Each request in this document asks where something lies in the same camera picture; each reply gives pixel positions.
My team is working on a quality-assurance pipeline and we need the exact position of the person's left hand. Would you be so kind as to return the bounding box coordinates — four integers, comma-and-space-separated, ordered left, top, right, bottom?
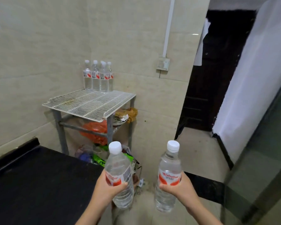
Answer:
91, 170, 129, 207

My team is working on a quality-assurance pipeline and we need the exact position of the person's right hand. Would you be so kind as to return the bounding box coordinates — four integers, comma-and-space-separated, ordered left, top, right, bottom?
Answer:
159, 172, 199, 209

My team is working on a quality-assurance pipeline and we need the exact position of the clear water bottle red label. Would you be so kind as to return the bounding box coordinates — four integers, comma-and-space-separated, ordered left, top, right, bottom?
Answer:
91, 60, 101, 92
99, 61, 109, 93
154, 140, 182, 213
107, 62, 114, 92
104, 141, 134, 210
83, 60, 92, 91

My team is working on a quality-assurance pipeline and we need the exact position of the person's right forearm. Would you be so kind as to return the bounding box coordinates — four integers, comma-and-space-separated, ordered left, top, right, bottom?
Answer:
185, 197, 223, 225

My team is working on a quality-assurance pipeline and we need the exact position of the person's left forearm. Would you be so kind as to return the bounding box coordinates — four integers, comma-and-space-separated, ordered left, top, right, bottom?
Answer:
75, 200, 113, 225

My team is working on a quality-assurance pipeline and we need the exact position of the green plastic packet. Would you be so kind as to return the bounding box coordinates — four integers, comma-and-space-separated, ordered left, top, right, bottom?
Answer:
92, 146, 134, 168

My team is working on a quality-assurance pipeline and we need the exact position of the purple plastic bag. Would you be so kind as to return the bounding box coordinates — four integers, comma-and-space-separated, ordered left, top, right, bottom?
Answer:
75, 145, 94, 163

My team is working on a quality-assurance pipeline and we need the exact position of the orange plastic bag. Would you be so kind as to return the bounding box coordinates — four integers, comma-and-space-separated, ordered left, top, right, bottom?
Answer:
80, 120, 108, 146

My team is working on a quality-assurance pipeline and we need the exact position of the white bowl with scraps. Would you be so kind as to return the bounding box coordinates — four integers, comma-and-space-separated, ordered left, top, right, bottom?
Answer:
113, 114, 129, 126

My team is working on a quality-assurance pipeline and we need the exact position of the yellow crumpled cloth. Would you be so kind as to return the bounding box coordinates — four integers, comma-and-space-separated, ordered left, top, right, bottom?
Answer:
115, 108, 138, 124

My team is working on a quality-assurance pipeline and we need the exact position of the dark wooden door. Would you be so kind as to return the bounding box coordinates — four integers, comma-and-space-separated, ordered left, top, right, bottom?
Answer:
175, 10, 257, 140

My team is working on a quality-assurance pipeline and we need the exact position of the white hanging cloth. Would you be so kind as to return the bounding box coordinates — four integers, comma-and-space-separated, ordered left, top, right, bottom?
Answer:
193, 18, 211, 66

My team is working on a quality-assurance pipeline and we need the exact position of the grey metal stand frame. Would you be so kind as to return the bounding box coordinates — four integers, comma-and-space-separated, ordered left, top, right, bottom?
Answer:
52, 96, 136, 155

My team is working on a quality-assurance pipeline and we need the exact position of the white wire rack shelf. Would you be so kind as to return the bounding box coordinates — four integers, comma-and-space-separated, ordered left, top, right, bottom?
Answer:
42, 89, 136, 123

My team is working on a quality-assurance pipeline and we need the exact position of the glass door dark frame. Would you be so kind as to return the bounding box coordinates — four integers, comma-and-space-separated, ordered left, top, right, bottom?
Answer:
221, 72, 281, 225

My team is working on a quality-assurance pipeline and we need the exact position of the white wall switch box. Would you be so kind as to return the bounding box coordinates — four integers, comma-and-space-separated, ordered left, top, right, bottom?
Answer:
156, 57, 170, 71

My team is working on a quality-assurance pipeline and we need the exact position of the white wall conduit pipe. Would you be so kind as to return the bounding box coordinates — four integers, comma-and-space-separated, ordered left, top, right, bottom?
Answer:
163, 0, 176, 58

